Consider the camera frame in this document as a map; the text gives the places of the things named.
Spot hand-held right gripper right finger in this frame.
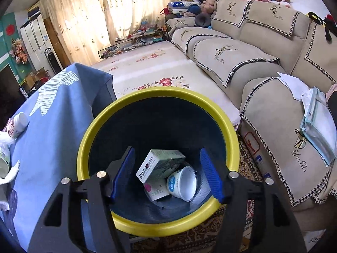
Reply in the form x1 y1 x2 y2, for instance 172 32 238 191
199 148 307 253

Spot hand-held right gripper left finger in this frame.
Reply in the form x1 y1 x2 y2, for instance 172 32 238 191
28 146 136 253

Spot yellow rimmed dark bin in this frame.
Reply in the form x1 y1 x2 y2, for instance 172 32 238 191
76 86 240 237

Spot white plastic bottle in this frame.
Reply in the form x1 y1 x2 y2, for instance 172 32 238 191
6 112 29 139

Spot white cup green print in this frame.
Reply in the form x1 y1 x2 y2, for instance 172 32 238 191
0 145 11 179

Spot white paper cup blue label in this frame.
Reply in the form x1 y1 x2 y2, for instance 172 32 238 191
166 166 197 201

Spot green and white carton box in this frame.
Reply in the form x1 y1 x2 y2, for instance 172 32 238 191
136 149 186 185

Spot white box with pink dot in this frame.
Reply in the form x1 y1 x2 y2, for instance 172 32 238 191
143 175 171 201

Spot brown patterned rug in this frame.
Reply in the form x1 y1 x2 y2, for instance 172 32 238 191
132 134 264 253

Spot cream floral rug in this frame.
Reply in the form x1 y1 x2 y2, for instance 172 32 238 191
90 41 241 127

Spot clear plastic document folder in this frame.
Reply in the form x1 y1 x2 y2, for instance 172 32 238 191
300 86 337 166

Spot white paper sheets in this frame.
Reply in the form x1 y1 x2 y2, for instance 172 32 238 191
276 72 315 103

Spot beige sofa with patterned covers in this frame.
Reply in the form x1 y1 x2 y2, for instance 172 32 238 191
165 0 337 206

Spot open cardboard boxes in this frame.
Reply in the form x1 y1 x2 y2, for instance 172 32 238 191
25 68 49 90

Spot black flat television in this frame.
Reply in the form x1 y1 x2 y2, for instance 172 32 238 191
0 65 21 116

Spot beige fabric sofa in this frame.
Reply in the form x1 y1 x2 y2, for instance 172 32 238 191
164 0 337 232

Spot grey neck pillow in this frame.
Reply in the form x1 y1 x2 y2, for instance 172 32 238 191
194 13 212 27

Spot beige patterned curtains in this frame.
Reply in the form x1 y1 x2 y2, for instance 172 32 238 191
39 0 190 66

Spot white tall cabinet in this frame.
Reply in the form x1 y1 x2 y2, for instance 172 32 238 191
20 12 53 66

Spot brown teddy bear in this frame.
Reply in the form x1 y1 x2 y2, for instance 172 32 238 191
201 0 219 13

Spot star print blue bag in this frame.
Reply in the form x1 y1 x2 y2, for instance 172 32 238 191
168 1 201 15

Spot black and red plush toy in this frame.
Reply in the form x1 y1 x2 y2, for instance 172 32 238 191
308 12 337 41

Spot artificial flower wall decoration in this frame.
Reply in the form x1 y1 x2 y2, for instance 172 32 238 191
10 38 28 64

